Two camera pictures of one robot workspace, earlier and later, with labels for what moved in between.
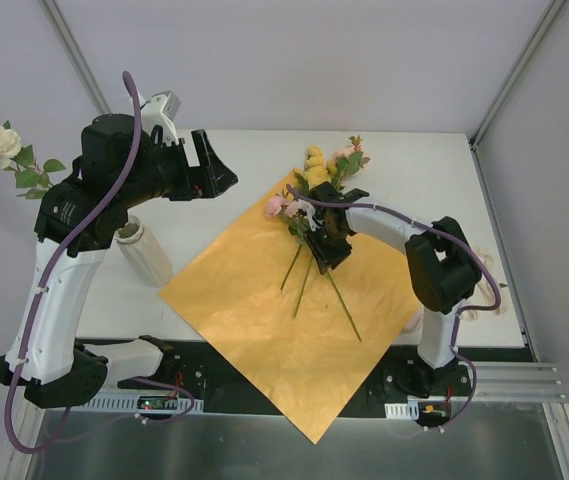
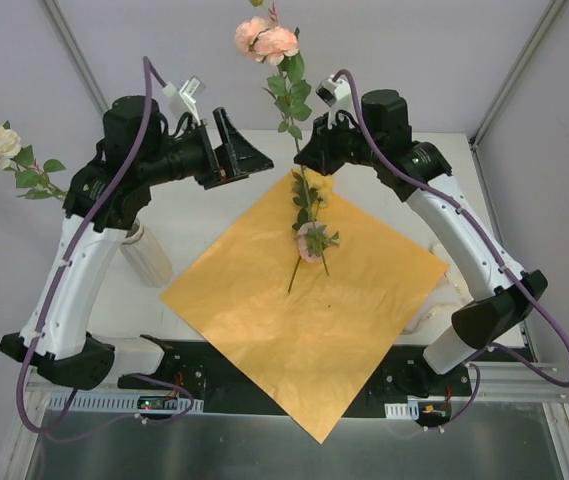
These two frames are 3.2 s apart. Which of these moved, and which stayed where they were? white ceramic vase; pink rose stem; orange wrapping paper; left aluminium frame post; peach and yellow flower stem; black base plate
Moved: peach and yellow flower stem; pink rose stem
Stayed: black base plate; left aluminium frame post; white ceramic vase; orange wrapping paper
